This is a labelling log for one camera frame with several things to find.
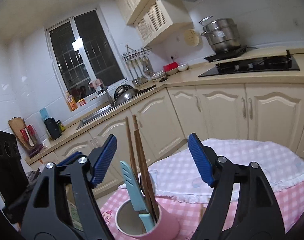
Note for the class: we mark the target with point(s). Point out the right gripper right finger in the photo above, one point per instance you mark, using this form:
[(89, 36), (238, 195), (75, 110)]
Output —
[(257, 216)]

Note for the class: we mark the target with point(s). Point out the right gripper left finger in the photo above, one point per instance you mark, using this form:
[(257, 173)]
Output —
[(62, 204)]

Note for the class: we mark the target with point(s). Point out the teal sheathed knife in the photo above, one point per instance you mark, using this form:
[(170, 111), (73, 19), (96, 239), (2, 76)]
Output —
[(136, 196)]

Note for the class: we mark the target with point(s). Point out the steel kitchen sink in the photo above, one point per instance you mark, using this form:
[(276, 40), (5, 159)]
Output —
[(95, 115)]

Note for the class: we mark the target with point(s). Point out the pink checkered tablecloth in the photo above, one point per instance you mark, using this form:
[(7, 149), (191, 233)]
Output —
[(291, 203)]

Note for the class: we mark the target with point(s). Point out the wooden cutting board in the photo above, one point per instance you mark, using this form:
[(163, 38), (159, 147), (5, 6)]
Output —
[(17, 124)]

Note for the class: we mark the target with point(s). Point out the black kettle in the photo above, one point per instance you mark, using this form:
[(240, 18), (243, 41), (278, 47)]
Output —
[(53, 128)]

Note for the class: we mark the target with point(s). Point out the orange bottle on windowsill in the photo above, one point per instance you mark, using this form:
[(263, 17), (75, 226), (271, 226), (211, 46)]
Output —
[(71, 101)]

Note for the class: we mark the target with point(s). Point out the lower cream cabinets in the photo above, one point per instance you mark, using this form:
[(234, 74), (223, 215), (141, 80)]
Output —
[(262, 112)]

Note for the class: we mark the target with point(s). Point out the cream cabinets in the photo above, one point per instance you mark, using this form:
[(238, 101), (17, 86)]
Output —
[(154, 20), (262, 112)]

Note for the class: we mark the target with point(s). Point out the chrome faucet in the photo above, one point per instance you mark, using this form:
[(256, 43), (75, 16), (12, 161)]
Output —
[(104, 92)]

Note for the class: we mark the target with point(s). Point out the steel wok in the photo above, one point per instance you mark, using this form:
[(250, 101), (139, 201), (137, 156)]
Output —
[(123, 94)]

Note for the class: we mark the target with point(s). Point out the window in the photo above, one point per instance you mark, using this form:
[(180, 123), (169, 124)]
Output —
[(83, 53)]

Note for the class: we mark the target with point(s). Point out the black gas stove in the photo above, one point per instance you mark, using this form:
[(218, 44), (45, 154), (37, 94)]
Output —
[(263, 64)]

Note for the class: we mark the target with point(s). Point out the white bowl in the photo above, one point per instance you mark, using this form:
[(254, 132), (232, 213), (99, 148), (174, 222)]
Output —
[(183, 67)]

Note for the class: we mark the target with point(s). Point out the black portable burner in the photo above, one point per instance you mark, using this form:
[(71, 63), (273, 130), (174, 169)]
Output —
[(229, 54)]

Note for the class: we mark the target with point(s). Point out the stacked white plates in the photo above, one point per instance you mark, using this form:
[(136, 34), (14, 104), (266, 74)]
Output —
[(158, 76)]

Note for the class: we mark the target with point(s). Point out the red box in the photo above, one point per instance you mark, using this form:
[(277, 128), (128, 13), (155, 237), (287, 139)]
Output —
[(170, 66)]

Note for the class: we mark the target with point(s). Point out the steel steamer pot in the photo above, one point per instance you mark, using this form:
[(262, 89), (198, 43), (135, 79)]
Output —
[(222, 34)]

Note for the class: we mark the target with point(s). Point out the round yellow strainer plate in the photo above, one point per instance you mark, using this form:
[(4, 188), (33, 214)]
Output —
[(191, 37)]

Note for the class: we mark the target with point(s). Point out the upper cream cabinets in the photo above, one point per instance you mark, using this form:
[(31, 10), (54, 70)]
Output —
[(154, 20)]

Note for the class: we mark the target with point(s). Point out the wall utensil rack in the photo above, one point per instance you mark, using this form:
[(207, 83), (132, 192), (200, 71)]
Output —
[(138, 64)]

